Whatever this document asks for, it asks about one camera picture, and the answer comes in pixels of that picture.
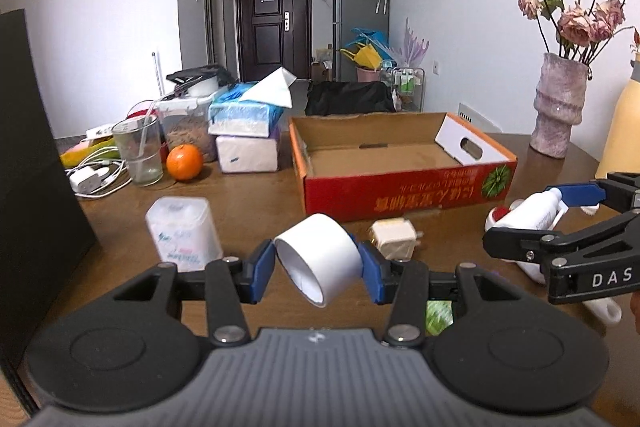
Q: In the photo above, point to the orange fruit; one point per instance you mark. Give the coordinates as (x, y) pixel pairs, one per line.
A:
(184, 163)

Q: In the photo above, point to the white translucent plastic container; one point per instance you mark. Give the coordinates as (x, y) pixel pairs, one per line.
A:
(182, 232)

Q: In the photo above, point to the grey refrigerator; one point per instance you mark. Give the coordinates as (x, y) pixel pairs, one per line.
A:
(357, 2)

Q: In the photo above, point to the clear food storage container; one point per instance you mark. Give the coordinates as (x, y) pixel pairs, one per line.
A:
(185, 134)

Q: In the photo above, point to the glass cup with straw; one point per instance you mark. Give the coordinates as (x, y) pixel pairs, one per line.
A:
(145, 167)

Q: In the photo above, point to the dark brown door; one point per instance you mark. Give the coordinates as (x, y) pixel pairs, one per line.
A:
(272, 42)

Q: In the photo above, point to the pink bucket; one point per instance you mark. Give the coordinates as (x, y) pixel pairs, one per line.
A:
(367, 74)

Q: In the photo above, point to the cream charger plug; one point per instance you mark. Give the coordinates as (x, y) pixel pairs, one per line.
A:
(392, 239)

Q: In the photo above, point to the red cardboard box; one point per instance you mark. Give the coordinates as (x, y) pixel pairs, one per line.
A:
(400, 199)

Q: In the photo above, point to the white power strip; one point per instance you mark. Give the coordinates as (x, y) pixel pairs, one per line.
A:
(100, 131)

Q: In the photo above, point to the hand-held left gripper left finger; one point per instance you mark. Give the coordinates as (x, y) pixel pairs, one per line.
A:
(262, 269)

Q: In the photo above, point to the blue tissue pack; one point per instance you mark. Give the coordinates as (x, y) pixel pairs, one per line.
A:
(240, 117)

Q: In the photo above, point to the metal rolling cart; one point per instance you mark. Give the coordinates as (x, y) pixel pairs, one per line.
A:
(407, 82)

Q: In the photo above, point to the black plastic holder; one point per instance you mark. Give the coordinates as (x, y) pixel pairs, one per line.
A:
(192, 76)

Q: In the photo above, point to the white board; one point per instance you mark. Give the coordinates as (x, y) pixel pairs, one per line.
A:
(475, 117)

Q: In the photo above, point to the white tape roll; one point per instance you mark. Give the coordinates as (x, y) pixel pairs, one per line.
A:
(325, 247)

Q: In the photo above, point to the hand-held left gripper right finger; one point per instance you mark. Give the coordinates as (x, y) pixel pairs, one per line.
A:
(372, 274)

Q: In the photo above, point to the pink ceramic vase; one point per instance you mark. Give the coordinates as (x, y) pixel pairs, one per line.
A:
(557, 107)

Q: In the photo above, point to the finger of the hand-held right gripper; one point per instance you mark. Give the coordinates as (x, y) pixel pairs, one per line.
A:
(530, 244)
(580, 193)

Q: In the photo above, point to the white bowl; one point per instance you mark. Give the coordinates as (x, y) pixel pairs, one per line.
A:
(205, 88)

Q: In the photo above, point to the purple hangers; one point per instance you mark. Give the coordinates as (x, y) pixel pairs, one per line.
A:
(415, 49)

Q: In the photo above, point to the yellow green toy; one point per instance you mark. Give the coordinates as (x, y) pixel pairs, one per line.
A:
(80, 153)

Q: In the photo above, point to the yellow thermos jug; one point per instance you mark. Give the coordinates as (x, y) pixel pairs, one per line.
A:
(622, 132)

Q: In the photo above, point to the black paper bag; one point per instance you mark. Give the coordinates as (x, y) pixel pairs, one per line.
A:
(35, 182)

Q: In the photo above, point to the white purple tissue pack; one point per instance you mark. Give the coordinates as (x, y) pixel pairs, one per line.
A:
(247, 154)

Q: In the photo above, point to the yellow bag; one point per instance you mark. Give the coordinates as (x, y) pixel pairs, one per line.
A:
(367, 56)

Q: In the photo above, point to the brown cardboard boxes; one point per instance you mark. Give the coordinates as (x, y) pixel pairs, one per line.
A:
(322, 69)

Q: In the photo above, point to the green packet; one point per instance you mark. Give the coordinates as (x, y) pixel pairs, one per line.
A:
(439, 318)

